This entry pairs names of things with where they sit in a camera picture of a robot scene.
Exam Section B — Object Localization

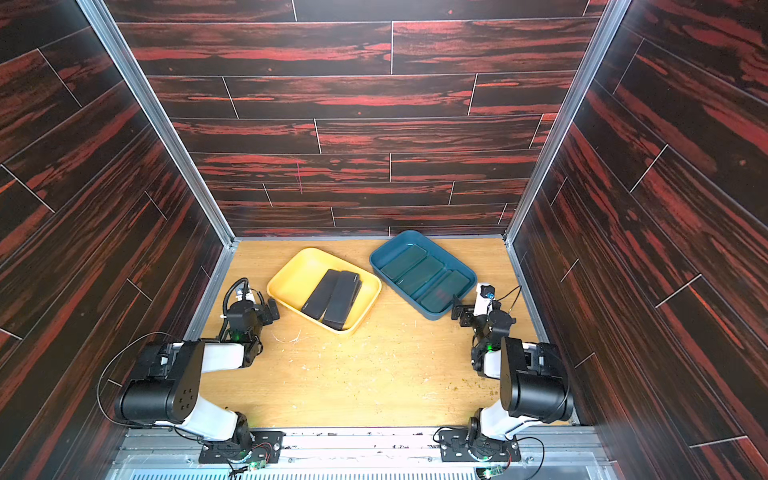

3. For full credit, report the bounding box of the yellow plastic storage tray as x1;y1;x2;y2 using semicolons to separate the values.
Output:
267;247;382;337

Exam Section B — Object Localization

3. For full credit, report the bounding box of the black pencil case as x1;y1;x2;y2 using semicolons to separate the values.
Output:
322;271;361;331
301;269;341;320

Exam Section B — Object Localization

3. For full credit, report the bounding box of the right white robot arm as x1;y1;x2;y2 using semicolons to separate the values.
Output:
451;300;574;456

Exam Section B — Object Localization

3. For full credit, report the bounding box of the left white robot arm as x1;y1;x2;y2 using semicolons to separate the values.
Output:
115;298;280;456

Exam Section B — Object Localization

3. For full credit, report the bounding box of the teal plastic storage tray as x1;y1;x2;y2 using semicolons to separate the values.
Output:
369;230;478;321

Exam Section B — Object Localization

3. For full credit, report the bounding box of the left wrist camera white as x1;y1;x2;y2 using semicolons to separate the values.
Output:
236;287;255;302

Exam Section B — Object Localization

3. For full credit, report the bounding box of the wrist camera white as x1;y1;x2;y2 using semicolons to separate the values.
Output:
236;287;255;302
473;283;496;316

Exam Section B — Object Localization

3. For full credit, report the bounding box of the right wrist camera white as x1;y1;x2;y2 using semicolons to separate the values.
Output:
473;283;496;316

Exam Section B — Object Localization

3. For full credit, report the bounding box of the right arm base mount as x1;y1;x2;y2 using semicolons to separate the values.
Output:
433;427;521;463

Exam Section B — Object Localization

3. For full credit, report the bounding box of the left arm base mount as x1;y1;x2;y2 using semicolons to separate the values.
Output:
198;430;285;466

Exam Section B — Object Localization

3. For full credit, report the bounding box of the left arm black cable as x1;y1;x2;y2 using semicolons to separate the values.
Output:
95;277;250;430

